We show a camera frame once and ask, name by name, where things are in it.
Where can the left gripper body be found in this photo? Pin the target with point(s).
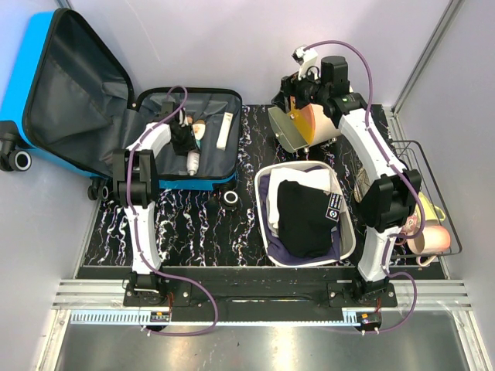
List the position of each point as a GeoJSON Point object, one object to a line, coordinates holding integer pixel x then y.
{"type": "Point", "coordinates": [186, 142]}

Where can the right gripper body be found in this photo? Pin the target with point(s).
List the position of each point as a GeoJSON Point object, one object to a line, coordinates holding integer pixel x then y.
{"type": "Point", "coordinates": [305, 90]}

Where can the pink white spray bottle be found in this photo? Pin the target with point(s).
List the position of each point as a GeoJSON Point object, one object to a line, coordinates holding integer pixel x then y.
{"type": "Point", "coordinates": [193, 162]}

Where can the cream cylindrical drawer box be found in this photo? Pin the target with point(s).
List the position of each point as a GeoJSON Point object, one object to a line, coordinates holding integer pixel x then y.
{"type": "Point", "coordinates": [301, 128]}

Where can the white rectangular tube box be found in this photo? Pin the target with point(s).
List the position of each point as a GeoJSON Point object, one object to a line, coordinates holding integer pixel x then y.
{"type": "Point", "coordinates": [224, 131]}

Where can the blue fish-print suitcase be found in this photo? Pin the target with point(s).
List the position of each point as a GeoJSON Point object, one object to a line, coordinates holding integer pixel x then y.
{"type": "Point", "coordinates": [70, 100]}

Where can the black cloth garment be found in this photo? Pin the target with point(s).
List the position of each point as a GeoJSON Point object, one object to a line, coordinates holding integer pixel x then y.
{"type": "Point", "coordinates": [309, 221]}

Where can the purple cloth garment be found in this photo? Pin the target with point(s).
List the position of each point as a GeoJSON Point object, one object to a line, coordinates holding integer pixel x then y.
{"type": "Point", "coordinates": [294, 259]}

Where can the white plastic basin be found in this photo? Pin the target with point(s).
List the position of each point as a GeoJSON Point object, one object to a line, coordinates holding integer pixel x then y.
{"type": "Point", "coordinates": [305, 216]}

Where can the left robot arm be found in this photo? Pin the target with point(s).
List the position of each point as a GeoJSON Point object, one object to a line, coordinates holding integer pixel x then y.
{"type": "Point", "coordinates": [136, 187]}

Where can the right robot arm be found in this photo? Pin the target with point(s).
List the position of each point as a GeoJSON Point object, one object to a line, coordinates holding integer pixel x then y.
{"type": "Point", "coordinates": [393, 191]}

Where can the detached black white wheel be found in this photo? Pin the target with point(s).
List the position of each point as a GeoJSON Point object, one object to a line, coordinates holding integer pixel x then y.
{"type": "Point", "coordinates": [230, 199]}

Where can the grey speckled plate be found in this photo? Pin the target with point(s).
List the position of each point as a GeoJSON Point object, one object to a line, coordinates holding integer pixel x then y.
{"type": "Point", "coordinates": [362, 185]}

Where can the pink patterned mug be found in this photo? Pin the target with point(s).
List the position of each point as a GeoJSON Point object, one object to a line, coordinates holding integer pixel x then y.
{"type": "Point", "coordinates": [411, 226]}

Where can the yellow-green mug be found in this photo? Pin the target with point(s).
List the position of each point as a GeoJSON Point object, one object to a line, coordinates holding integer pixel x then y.
{"type": "Point", "coordinates": [432, 212]}

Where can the peach gradient mug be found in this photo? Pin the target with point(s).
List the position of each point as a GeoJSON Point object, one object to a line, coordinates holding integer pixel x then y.
{"type": "Point", "coordinates": [433, 241]}

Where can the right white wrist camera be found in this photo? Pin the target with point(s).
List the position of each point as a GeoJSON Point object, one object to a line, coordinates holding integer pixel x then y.
{"type": "Point", "coordinates": [305, 58]}

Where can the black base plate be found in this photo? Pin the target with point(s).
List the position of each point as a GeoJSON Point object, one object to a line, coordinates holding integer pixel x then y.
{"type": "Point", "coordinates": [333, 294]}

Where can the black wire dish rack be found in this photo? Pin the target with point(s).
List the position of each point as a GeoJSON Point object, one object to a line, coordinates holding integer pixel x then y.
{"type": "Point", "coordinates": [412, 154]}

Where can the aluminium rail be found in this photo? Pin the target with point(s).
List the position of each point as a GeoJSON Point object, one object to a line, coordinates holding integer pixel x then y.
{"type": "Point", "coordinates": [109, 294]}

